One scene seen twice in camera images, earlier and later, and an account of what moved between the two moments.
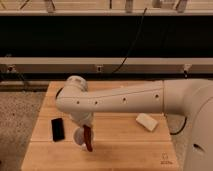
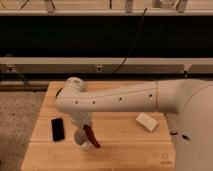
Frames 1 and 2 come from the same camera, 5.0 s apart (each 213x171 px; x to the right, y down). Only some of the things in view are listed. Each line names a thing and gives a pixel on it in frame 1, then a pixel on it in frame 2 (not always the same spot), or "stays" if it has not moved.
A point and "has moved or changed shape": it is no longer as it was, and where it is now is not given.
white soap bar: (147, 121) stays
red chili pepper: (88, 137) has moved or changed shape
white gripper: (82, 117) stays
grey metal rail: (106, 65) stays
